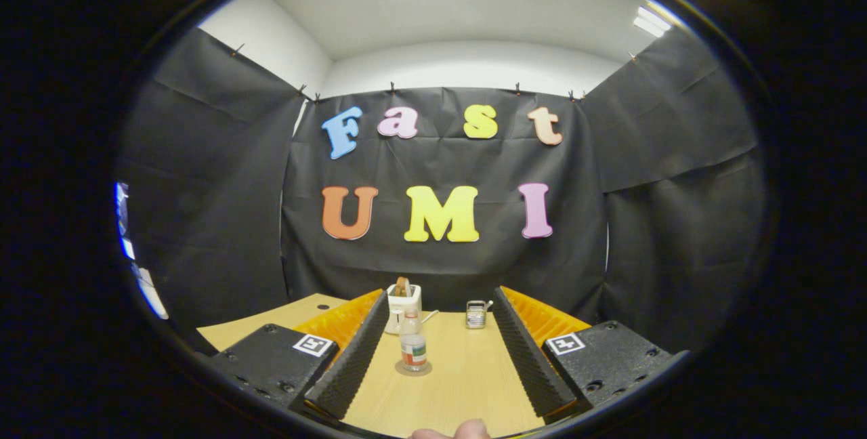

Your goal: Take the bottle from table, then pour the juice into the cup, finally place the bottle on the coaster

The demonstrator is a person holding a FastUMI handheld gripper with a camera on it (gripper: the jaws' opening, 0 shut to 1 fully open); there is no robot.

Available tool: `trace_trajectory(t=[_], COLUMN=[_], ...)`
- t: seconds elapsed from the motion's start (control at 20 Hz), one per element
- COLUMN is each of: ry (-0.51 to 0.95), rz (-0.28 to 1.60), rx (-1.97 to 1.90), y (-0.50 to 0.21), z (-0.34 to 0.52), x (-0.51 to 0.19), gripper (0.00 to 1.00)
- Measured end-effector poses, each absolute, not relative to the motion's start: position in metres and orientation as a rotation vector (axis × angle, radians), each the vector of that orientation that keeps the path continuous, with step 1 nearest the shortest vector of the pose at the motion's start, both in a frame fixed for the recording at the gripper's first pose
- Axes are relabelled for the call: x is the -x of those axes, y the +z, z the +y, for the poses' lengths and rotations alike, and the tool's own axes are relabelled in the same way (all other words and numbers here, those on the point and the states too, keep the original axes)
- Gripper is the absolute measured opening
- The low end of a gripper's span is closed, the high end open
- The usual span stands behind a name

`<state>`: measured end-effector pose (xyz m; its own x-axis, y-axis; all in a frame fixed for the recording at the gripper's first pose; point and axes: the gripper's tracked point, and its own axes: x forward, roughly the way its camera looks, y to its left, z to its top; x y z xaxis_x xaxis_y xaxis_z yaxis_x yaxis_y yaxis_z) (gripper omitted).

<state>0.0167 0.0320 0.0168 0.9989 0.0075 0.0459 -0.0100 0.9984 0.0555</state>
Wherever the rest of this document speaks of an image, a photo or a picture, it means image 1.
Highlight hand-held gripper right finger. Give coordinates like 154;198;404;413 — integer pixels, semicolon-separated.
492;285;692;425

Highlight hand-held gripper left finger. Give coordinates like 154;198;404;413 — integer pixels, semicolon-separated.
203;289;391;423

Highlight clear juice bottle red ring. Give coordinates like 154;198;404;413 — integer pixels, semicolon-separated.
400;308;429;373

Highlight light grey cup with handle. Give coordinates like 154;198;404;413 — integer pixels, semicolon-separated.
465;299;494;329

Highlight white toaster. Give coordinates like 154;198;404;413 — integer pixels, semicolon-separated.
385;283;423;335

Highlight wooden table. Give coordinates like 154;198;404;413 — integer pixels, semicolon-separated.
196;293;546;438

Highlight black backdrop cloth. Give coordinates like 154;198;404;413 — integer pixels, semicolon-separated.
115;26;769;358

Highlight bright window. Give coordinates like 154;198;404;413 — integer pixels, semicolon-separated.
114;182;170;321

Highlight small ceiling light panel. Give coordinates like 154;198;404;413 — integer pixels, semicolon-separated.
633;7;673;38

